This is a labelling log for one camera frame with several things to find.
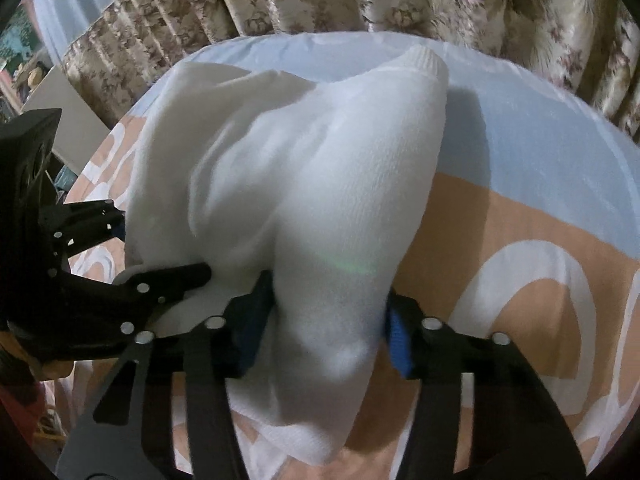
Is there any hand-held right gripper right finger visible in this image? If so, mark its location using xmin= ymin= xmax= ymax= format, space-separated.
xmin=382 ymin=287 xmax=587 ymax=480

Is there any white sheer curtain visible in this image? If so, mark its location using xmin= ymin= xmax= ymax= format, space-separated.
xmin=30 ymin=0 xmax=176 ymax=61

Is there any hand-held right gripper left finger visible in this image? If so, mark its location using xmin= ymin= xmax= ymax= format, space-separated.
xmin=56 ymin=270 xmax=276 ymax=480

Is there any white knit sweater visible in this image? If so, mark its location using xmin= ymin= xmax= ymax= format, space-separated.
xmin=122 ymin=45 xmax=448 ymax=468

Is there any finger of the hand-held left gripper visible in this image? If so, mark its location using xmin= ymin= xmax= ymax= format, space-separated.
xmin=40 ymin=200 xmax=126 ymax=257
xmin=60 ymin=262 xmax=213 ymax=335

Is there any blue and orange bed sheet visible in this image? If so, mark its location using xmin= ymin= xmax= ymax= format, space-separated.
xmin=50 ymin=30 xmax=640 ymax=480

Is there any green wall picture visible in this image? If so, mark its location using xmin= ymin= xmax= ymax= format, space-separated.
xmin=0 ymin=5 xmax=48 ymax=91

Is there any person's left forearm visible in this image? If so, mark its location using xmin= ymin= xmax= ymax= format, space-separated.
xmin=0 ymin=380 xmax=56 ymax=438

